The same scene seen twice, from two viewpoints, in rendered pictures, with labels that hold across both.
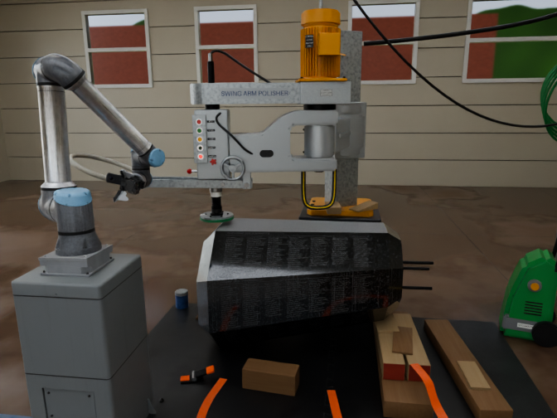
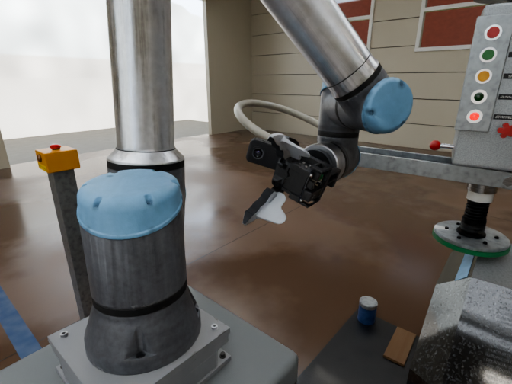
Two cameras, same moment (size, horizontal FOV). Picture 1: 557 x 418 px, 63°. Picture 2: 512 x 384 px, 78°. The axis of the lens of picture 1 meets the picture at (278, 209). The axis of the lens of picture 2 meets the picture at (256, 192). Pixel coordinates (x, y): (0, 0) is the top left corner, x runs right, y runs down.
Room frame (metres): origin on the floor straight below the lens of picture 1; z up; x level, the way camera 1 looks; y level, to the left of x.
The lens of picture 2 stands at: (1.65, 0.49, 1.34)
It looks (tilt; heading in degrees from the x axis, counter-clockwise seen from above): 19 degrees down; 33
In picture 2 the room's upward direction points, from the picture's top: straight up
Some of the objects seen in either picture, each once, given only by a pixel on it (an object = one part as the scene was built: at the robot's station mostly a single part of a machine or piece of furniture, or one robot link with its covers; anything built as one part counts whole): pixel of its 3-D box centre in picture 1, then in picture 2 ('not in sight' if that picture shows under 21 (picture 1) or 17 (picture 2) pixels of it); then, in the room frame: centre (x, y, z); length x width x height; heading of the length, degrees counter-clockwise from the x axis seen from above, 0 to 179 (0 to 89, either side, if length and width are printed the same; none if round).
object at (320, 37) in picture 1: (320, 47); not in sight; (2.85, -0.26, 1.88); 0.31 x 0.28 x 0.40; 3
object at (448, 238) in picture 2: (216, 216); (469, 235); (2.84, 0.40, 0.85); 0.22 x 0.22 x 0.04
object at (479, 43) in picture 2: (200, 138); (482, 76); (2.72, 0.46, 1.35); 0.08 x 0.03 x 0.28; 93
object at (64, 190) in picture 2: not in sight; (80, 264); (2.28, 1.85, 0.54); 0.20 x 0.20 x 1.09; 81
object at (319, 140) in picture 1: (319, 140); not in sight; (2.87, -0.26, 1.32); 0.19 x 0.19 x 0.20
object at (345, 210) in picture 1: (340, 206); not in sight; (3.47, -0.49, 0.76); 0.49 x 0.49 x 0.05; 81
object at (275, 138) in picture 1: (277, 148); not in sight; (2.84, 0.01, 1.28); 0.74 x 0.23 x 0.49; 93
